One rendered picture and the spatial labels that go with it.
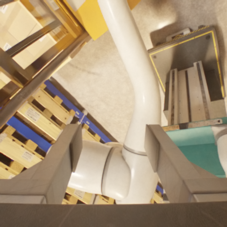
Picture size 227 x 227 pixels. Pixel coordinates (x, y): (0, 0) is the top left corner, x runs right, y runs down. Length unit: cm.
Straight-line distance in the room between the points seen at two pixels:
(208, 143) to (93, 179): 87
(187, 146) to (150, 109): 82
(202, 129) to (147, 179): 69
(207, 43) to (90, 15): 119
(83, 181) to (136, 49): 33
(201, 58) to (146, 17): 79
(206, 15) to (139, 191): 202
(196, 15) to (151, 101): 187
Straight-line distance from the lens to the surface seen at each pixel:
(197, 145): 117
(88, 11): 137
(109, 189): 43
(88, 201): 314
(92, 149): 44
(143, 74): 36
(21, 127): 260
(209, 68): 211
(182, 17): 219
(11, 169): 247
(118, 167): 41
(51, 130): 273
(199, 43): 196
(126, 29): 35
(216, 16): 224
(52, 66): 100
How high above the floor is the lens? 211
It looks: 42 degrees down
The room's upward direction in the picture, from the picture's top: 159 degrees counter-clockwise
